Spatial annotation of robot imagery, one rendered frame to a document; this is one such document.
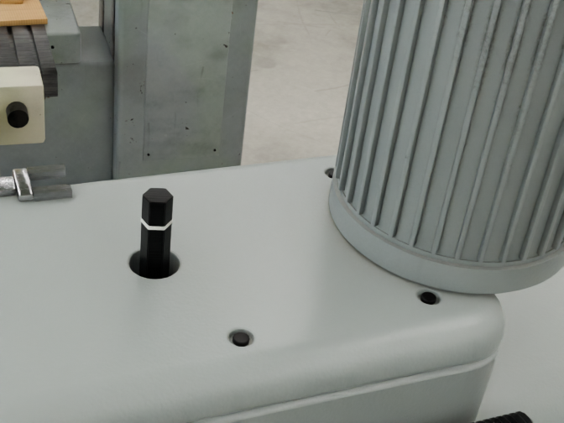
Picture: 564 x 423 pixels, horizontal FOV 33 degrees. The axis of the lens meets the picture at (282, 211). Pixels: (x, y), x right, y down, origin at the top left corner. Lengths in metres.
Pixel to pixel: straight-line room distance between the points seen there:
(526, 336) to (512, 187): 0.27
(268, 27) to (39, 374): 5.20
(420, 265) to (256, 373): 0.16
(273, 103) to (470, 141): 4.29
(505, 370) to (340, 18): 5.22
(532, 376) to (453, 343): 0.19
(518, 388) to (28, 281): 0.43
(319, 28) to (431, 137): 5.19
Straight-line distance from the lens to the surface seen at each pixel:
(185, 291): 0.69
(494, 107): 0.65
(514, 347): 0.91
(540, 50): 0.63
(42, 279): 0.70
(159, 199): 0.67
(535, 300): 0.97
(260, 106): 4.90
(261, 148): 4.54
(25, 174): 0.80
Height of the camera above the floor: 2.33
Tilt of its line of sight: 34 degrees down
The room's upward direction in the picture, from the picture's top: 8 degrees clockwise
